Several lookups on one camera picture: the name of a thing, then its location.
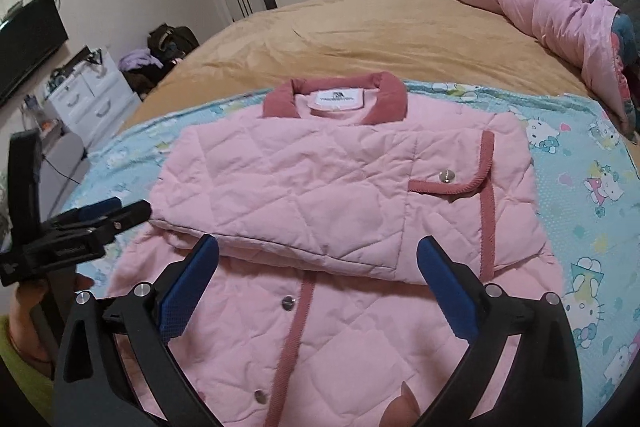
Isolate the pink quilted jacket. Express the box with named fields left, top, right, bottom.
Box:
left=108, top=74, right=563, bottom=426

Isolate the purple clothes pile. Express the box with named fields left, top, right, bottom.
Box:
left=118, top=48, right=163, bottom=72

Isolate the person's left hand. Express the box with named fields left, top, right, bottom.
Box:
left=6, top=271, right=97, bottom=363

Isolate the green sleeve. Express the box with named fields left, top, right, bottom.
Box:
left=1, top=315, right=53, bottom=425

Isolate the white drawer chest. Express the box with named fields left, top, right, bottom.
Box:
left=42, top=46, right=141, bottom=150

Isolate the dark bag pile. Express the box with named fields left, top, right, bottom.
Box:
left=121, top=24, right=200, bottom=100

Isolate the black television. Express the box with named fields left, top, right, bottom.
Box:
left=0, top=0, right=68, bottom=105

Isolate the tan bed cover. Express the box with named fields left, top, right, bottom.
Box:
left=126, top=0, right=592, bottom=127

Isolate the pink floral padded coat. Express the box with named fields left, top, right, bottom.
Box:
left=459, top=0, right=639, bottom=138

